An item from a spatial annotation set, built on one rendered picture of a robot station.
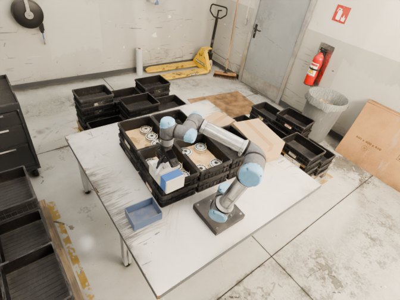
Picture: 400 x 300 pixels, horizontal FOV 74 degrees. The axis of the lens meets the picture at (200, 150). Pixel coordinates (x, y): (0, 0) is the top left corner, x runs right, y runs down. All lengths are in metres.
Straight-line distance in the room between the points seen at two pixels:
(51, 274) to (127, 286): 0.65
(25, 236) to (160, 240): 1.03
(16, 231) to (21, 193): 0.28
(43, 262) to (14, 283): 0.17
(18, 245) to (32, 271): 0.34
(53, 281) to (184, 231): 0.83
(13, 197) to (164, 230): 1.22
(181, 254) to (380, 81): 3.45
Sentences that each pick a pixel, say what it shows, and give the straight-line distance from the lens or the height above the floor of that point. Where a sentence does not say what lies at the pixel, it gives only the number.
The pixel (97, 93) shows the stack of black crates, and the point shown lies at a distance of 3.65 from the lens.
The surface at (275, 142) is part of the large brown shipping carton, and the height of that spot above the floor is 0.90.
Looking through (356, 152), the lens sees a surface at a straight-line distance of 4.30.
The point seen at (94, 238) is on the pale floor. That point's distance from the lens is 2.66.
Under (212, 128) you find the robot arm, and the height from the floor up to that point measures 1.42.
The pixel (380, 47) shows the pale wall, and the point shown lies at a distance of 4.26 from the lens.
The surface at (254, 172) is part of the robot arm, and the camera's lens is 1.31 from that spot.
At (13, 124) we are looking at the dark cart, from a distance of 2.89.
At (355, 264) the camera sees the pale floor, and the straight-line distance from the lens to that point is 3.09.
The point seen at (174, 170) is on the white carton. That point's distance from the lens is 1.54.
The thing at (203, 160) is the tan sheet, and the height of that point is 0.83.
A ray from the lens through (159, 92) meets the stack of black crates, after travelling 3.70.
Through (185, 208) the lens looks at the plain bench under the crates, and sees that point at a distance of 1.92.
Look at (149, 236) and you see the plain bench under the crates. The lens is 1.78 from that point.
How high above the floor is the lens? 2.21
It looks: 39 degrees down
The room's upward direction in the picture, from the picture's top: 10 degrees clockwise
